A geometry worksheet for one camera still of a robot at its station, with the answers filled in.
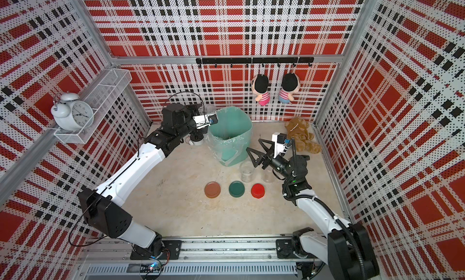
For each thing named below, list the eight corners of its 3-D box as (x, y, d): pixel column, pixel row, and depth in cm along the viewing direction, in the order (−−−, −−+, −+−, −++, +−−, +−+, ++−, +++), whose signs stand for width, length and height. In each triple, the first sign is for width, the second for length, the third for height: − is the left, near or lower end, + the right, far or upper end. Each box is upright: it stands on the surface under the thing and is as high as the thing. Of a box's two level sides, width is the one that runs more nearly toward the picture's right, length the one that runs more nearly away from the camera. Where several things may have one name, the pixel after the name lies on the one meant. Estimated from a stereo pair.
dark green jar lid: (228, 197, 90) (228, 196, 89) (229, 182, 96) (229, 180, 94) (244, 197, 90) (244, 196, 89) (244, 182, 96) (244, 180, 94)
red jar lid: (251, 198, 90) (251, 196, 88) (250, 185, 95) (250, 183, 93) (264, 198, 90) (265, 196, 88) (263, 185, 95) (264, 183, 93)
